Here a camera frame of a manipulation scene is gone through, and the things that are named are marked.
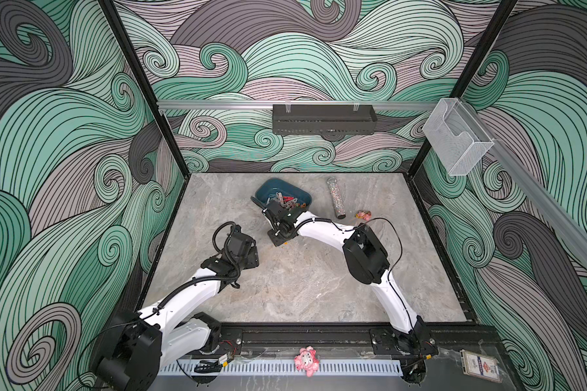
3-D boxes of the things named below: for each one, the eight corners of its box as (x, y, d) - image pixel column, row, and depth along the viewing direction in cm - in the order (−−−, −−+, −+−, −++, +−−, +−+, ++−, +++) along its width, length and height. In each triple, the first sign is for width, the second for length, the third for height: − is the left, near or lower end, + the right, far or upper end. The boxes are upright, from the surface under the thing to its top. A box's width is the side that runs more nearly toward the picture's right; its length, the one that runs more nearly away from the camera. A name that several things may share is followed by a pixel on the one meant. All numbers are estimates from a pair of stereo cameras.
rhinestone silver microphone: (337, 219, 104) (338, 215, 102) (326, 181, 119) (327, 176, 117) (346, 218, 105) (348, 214, 102) (334, 180, 120) (335, 176, 117)
